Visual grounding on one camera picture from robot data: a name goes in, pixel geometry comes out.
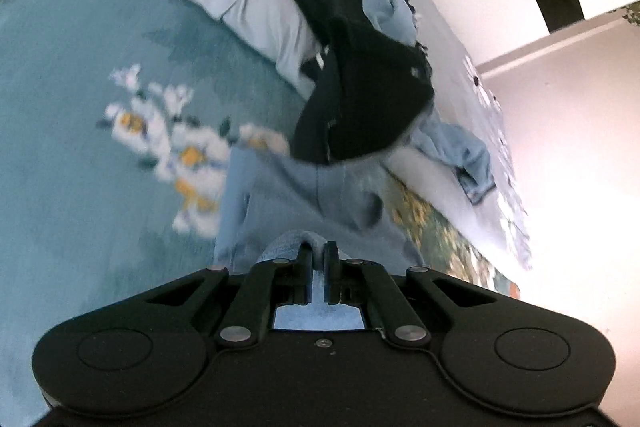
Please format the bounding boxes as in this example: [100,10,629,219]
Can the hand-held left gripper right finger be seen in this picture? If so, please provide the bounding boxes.
[322,242,495,351]

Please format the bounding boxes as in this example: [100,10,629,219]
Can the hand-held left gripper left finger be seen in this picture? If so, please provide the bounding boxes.
[145,242,317,350]

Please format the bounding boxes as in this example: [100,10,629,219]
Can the light blue pants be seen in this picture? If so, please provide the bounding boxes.
[212,146,424,333]

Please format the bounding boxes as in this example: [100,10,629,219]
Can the blue denim jeans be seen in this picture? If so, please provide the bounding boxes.
[350,0,497,206]

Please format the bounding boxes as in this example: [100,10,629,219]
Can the black garment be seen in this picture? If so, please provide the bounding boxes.
[260,0,436,166]

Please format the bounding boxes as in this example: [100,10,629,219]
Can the teal floral bed sheet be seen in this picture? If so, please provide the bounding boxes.
[0,0,522,414]

